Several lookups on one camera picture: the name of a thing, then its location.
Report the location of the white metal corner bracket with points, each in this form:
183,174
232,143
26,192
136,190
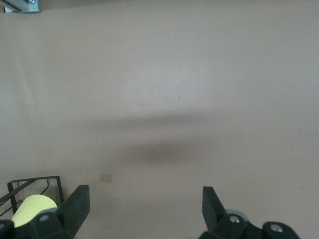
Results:
36,8

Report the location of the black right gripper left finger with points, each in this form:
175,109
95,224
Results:
74,211

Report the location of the yellow cup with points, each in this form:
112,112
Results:
35,206

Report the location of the small brown tape patch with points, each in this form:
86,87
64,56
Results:
106,178

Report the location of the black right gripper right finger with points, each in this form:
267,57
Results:
214,214

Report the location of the aluminium frame profile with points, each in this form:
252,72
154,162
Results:
12,3

